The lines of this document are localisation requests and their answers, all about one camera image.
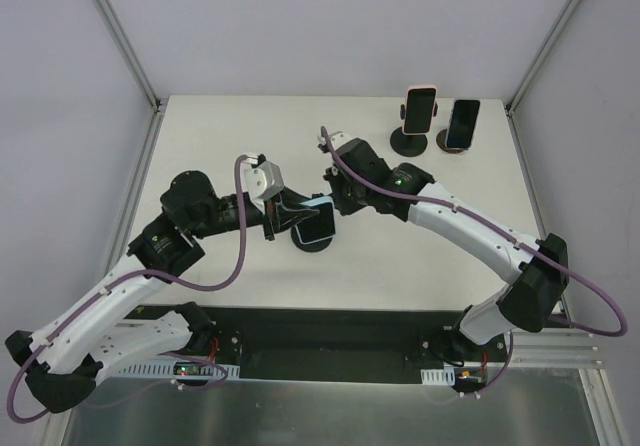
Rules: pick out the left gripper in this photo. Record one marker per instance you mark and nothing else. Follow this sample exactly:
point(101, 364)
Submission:
point(270, 221)

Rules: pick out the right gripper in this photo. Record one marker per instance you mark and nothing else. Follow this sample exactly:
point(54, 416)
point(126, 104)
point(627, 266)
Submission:
point(338, 192)

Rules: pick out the phone with blue case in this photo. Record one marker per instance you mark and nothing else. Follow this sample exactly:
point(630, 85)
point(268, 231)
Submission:
point(321, 226)

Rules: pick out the black clamp phone stand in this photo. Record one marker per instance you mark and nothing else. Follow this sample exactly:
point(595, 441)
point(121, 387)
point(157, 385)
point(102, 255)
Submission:
point(412, 145)

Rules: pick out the phone with pink case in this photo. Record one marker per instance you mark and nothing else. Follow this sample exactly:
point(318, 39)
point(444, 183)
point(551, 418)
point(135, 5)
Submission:
point(419, 109)

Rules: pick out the phone with clear case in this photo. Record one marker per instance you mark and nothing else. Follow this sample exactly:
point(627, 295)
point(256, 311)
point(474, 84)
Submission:
point(462, 124)

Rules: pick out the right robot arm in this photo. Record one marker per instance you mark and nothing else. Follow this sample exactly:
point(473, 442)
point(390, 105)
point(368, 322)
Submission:
point(530, 268)

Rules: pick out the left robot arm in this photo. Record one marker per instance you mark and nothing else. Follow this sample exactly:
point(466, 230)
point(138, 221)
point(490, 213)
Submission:
point(63, 362)

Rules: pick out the left circuit board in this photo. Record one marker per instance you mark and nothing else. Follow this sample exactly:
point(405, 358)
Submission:
point(205, 372)

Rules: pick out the circuit board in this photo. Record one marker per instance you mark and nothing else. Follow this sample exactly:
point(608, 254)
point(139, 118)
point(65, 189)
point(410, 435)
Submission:
point(205, 372)
point(448, 375)

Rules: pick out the right circuit board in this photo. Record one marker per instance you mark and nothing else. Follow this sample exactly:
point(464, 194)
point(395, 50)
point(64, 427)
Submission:
point(448, 375)

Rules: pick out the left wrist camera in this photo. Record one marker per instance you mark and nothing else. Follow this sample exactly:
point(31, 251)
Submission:
point(262, 178)

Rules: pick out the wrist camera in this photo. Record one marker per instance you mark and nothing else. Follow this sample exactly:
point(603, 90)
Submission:
point(262, 178)
point(335, 140)

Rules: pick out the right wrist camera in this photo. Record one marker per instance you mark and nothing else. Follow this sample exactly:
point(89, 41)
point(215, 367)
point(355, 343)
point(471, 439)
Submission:
point(335, 140)

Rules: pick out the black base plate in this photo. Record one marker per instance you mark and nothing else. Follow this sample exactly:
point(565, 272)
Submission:
point(337, 345)

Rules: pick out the left aluminium frame post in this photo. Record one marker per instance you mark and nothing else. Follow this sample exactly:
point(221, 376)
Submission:
point(124, 46)

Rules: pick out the aluminium frame post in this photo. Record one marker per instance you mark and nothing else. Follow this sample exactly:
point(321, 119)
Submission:
point(551, 40)
point(124, 46)

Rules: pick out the right aluminium frame post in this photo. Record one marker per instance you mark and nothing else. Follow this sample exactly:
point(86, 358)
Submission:
point(551, 40)

